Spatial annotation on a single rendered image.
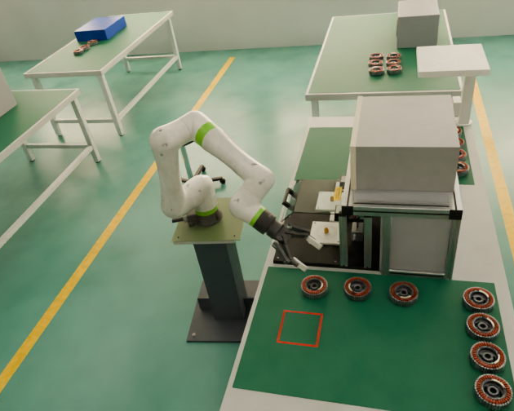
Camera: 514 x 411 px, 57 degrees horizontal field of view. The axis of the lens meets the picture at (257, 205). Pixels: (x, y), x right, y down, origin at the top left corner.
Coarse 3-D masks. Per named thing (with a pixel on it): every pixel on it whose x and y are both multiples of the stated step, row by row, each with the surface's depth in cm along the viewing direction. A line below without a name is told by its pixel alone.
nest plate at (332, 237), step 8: (312, 224) 229; (320, 224) 229; (328, 224) 228; (336, 224) 227; (312, 232) 225; (320, 232) 224; (328, 232) 223; (336, 232) 222; (320, 240) 220; (328, 240) 219; (336, 240) 218
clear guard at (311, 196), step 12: (300, 180) 212; (312, 180) 209; (324, 180) 208; (336, 180) 207; (300, 192) 203; (312, 192) 202; (324, 192) 201; (300, 204) 197; (312, 204) 196; (324, 204) 195; (336, 204) 194; (288, 216) 196
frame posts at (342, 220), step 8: (344, 216) 189; (368, 216) 187; (344, 224) 192; (368, 224) 190; (344, 232) 195; (368, 232) 193; (344, 240) 197; (368, 240) 195; (344, 248) 200; (368, 248) 198; (344, 256) 203; (368, 256) 201; (344, 264) 207; (368, 264) 204
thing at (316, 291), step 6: (312, 276) 202; (318, 276) 201; (306, 282) 200; (312, 282) 202; (318, 282) 201; (324, 282) 198; (306, 288) 197; (312, 288) 198; (318, 288) 199; (324, 288) 196; (306, 294) 196; (312, 294) 194; (318, 294) 195; (324, 294) 196
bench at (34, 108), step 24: (24, 96) 430; (48, 96) 422; (72, 96) 419; (0, 120) 394; (24, 120) 387; (48, 120) 391; (0, 144) 356; (24, 144) 476; (48, 144) 470; (72, 144) 463; (72, 168) 428; (48, 192) 400; (24, 216) 375; (0, 240) 353
